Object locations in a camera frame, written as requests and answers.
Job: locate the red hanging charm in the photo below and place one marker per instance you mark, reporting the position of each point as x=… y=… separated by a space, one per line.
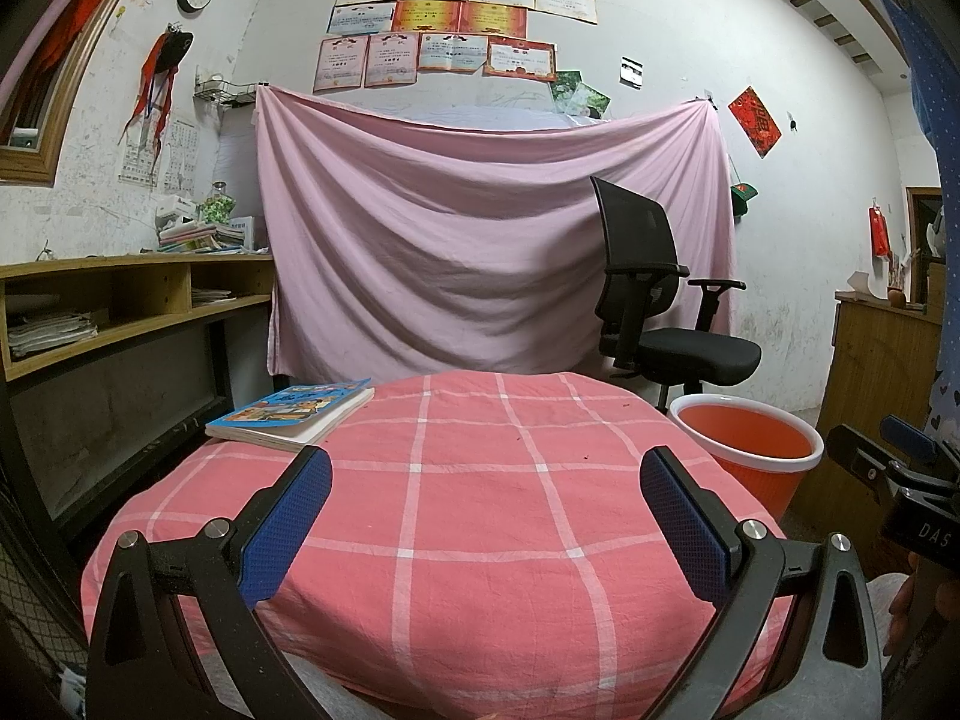
x=880 y=229

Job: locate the white curved object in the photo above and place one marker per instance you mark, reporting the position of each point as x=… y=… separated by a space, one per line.
x=859 y=286

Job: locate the glass jar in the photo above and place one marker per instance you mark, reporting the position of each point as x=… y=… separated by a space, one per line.
x=219 y=204

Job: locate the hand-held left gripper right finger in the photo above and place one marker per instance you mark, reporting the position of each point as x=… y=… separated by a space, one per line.
x=684 y=532

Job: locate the thin stack of papers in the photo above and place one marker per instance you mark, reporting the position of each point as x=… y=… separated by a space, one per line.
x=211 y=296

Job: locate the wooden framed mirror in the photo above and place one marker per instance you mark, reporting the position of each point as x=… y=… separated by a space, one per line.
x=911 y=240

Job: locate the orange bucket white rim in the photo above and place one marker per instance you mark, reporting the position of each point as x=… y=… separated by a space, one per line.
x=742 y=435

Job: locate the small brown pot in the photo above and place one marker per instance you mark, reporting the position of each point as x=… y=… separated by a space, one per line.
x=897 y=297

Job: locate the black and white photo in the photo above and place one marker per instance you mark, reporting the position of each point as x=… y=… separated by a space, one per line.
x=632 y=73

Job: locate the group of wall certificates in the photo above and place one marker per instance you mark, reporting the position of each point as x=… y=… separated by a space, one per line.
x=450 y=22

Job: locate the red paper wall decoration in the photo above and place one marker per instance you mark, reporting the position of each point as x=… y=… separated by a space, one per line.
x=755 y=121

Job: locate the pink window curtain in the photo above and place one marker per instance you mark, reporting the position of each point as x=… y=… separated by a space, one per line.
x=45 y=22

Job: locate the red tassel wall ornament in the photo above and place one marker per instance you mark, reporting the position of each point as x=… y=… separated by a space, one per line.
x=161 y=82

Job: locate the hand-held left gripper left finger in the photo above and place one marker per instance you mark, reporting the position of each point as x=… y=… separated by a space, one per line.
x=285 y=532

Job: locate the green landscape photo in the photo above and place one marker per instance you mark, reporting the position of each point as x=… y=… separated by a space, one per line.
x=591 y=101
x=565 y=85

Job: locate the illustrated paperback book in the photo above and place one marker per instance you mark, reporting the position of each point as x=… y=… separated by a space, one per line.
x=292 y=409

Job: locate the black office chair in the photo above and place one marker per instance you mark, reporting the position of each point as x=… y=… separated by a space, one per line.
x=690 y=352

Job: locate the stack of books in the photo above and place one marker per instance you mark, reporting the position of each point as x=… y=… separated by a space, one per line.
x=206 y=238

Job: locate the green cap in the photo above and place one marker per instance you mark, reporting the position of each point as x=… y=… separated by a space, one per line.
x=742 y=196

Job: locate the wooden desk with shelf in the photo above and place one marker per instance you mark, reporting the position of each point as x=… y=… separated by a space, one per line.
x=112 y=264

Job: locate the wall calendar sheet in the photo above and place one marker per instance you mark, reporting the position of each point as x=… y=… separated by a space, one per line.
x=180 y=157

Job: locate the red window cloth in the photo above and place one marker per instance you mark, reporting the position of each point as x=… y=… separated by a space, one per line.
x=79 y=15

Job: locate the person's right hand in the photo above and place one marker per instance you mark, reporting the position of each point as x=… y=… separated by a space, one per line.
x=904 y=607

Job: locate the wooden cabinet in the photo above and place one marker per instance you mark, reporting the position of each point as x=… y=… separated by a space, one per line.
x=877 y=375

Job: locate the pink plaid tablecloth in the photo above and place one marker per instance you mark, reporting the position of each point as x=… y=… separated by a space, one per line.
x=465 y=525

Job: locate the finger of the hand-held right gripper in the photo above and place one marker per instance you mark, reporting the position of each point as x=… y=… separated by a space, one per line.
x=907 y=435
x=862 y=461

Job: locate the pink hanging sheet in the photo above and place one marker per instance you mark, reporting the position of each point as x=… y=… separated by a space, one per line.
x=465 y=240

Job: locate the wooden window frame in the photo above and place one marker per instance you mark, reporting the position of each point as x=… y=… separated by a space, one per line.
x=37 y=157

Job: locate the pile of papers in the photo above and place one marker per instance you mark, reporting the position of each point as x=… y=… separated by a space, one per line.
x=52 y=334

